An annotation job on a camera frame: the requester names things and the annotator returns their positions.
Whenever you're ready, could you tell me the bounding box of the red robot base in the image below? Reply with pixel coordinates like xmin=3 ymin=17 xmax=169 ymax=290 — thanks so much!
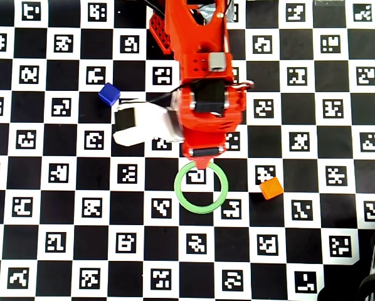
xmin=149 ymin=13 xmax=176 ymax=55

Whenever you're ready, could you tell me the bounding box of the black white marker checkerboard mat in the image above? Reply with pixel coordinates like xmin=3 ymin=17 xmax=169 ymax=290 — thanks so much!
xmin=0 ymin=0 xmax=375 ymax=299

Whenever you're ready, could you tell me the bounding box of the black flexible camera stand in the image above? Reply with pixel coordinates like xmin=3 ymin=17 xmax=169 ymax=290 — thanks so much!
xmin=356 ymin=228 xmax=375 ymax=301

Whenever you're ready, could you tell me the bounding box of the green flat ring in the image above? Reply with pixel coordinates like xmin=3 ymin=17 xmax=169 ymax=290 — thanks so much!
xmin=173 ymin=159 xmax=230 ymax=215

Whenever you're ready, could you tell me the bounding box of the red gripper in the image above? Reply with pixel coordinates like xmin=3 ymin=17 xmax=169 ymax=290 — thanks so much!
xmin=177 ymin=80 xmax=245 ymax=182

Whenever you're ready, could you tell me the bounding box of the small grey square pad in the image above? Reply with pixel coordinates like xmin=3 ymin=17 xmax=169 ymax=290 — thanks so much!
xmin=208 ymin=51 xmax=228 ymax=71

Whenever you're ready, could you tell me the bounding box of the thin black camera cable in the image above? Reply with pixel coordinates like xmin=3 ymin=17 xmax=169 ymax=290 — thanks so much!
xmin=118 ymin=82 xmax=188 ymax=104

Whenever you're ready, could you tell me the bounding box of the blue cube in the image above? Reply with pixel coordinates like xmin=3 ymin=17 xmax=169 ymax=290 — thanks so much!
xmin=98 ymin=82 xmax=122 ymax=107

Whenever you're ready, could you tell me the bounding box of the grey duct tape wad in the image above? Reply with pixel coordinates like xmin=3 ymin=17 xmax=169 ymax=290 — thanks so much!
xmin=197 ymin=4 xmax=221 ymax=26

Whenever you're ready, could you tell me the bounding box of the orange cube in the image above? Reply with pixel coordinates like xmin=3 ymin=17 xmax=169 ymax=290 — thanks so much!
xmin=258 ymin=176 xmax=285 ymax=201

